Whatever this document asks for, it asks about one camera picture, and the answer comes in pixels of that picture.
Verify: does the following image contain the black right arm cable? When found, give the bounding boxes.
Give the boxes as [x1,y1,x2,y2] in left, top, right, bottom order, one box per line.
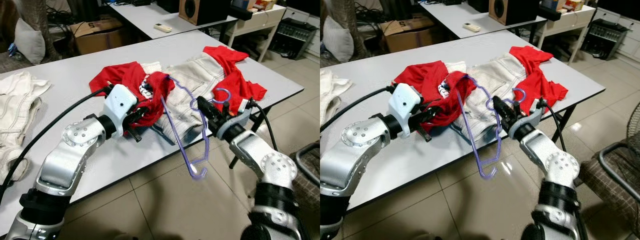
[539,99,568,153]
[249,101,279,152]

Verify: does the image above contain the black audio mixer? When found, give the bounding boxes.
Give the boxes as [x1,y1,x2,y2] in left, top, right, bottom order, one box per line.
[580,19,626,61]
[267,17,319,61]

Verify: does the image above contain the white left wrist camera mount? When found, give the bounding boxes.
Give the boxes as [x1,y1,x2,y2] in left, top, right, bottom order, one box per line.
[387,83,425,138]
[102,83,139,139]

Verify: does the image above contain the long white table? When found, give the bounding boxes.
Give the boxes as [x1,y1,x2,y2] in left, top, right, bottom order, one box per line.
[419,0,548,40]
[107,0,239,41]

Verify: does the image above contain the white pillow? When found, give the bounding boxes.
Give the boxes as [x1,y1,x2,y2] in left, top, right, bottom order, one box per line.
[322,16,356,63]
[14,17,47,66]

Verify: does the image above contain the cream pants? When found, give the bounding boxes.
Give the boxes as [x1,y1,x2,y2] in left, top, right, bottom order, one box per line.
[445,52,531,141]
[140,52,227,144]

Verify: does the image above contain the purple wire hanger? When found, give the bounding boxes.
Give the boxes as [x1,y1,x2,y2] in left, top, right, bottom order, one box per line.
[457,75,528,180]
[160,75,233,181]

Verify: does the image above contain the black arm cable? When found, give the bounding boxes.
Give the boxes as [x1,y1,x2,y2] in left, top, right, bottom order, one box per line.
[539,99,568,153]
[249,101,279,152]
[320,86,397,133]
[0,85,112,203]

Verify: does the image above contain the plain red shirt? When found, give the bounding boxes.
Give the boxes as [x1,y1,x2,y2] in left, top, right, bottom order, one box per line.
[509,45,569,117]
[202,45,268,117]

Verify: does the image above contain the wicker chair black frame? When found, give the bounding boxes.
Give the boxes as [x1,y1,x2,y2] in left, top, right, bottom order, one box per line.
[580,140,640,221]
[295,141,321,213]

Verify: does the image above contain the cream garment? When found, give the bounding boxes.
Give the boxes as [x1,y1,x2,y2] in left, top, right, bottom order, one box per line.
[0,70,52,182]
[320,67,341,113]

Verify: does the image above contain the cardboard box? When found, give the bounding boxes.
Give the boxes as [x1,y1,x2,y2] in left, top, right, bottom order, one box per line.
[379,16,441,53]
[69,16,132,56]

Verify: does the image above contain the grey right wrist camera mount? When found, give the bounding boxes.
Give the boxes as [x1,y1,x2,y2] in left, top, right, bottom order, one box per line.
[509,98,546,138]
[220,98,255,138]

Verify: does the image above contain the red shirt with white label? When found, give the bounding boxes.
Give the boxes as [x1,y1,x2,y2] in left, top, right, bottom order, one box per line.
[89,61,176,128]
[392,61,478,132]

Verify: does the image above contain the gathered grey curtain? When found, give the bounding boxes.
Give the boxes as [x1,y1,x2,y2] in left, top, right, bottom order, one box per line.
[14,0,51,51]
[327,0,361,48]

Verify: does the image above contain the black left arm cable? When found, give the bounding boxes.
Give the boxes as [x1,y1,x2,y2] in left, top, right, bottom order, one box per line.
[0,85,112,203]
[320,86,397,133]

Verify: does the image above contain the wooden speaker box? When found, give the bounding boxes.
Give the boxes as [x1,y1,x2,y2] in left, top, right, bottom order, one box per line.
[488,0,541,27]
[178,0,232,27]

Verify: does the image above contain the small white desk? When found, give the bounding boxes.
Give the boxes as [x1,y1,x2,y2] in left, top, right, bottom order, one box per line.
[227,4,287,63]
[537,4,597,65]

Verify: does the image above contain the low white media cabinet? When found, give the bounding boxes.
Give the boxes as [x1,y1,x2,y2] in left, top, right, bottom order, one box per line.
[616,10,640,60]

